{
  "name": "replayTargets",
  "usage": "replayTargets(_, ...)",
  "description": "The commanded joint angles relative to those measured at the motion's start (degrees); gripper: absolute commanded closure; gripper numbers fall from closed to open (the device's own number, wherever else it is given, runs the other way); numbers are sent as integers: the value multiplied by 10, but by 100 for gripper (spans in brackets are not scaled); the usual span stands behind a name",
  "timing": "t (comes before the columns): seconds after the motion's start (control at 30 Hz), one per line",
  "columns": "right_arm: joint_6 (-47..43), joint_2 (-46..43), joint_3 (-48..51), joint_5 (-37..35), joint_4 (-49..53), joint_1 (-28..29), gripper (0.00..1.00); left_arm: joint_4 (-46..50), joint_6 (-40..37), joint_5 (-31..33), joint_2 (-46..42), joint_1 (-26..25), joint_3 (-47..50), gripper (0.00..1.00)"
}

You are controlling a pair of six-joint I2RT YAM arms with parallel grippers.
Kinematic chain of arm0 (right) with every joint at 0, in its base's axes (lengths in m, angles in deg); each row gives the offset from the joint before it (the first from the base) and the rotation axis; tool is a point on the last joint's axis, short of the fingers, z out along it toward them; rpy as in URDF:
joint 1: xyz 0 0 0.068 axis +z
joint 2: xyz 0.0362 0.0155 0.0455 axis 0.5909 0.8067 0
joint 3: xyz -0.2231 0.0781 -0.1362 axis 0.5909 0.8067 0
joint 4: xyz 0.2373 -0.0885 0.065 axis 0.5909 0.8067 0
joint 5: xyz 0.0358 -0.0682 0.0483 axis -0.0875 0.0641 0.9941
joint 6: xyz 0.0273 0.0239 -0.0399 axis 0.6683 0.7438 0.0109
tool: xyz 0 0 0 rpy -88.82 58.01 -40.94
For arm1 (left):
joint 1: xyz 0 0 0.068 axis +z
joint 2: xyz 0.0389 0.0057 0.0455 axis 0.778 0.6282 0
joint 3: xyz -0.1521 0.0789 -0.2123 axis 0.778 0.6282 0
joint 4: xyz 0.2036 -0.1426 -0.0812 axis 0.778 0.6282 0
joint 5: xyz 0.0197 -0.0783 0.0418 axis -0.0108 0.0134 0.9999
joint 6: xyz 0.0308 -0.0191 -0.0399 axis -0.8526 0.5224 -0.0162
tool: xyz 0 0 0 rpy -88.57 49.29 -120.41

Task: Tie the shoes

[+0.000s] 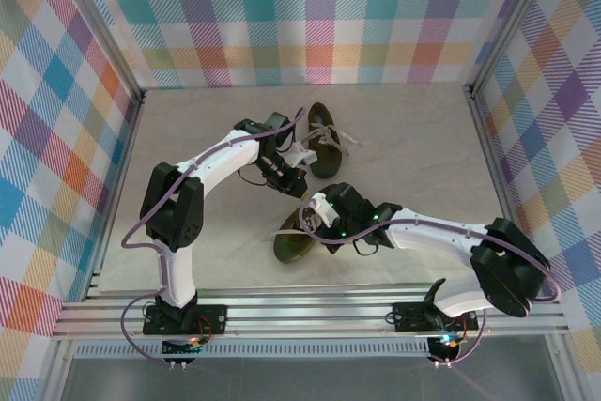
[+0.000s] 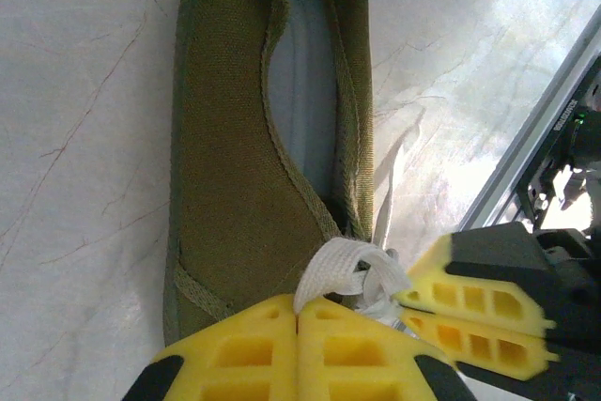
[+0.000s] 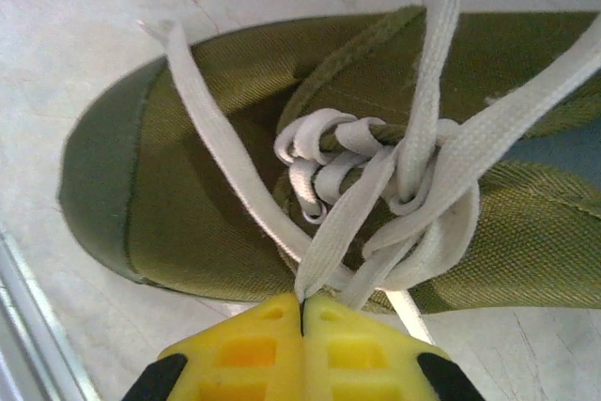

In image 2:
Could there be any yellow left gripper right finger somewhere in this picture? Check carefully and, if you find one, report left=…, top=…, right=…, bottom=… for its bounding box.
left=298, top=295, right=475, bottom=401

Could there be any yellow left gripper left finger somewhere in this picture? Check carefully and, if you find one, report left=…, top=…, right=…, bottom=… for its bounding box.
left=122, top=293, right=300, bottom=401

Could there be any white shoelace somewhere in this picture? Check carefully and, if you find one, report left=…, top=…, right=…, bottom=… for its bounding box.
left=293, top=126, right=414, bottom=332

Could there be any olive green canvas shoe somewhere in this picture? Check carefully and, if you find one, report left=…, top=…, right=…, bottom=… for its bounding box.
left=162, top=0, right=377, bottom=350

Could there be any aluminium mounting rail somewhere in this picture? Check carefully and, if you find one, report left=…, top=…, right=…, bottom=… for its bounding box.
left=457, top=10, right=601, bottom=233

